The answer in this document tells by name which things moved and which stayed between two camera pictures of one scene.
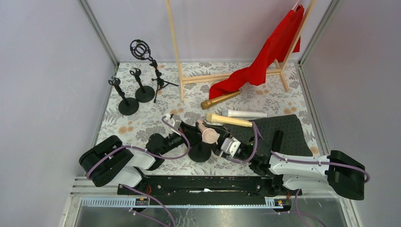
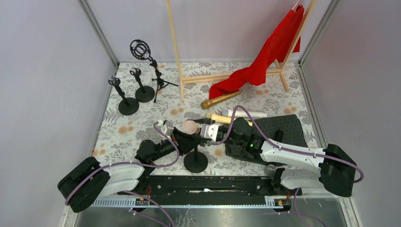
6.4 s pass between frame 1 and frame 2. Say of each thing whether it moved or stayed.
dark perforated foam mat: stayed
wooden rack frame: stayed
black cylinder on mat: stayed
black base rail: stayed
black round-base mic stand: moved
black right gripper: moved
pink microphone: moved
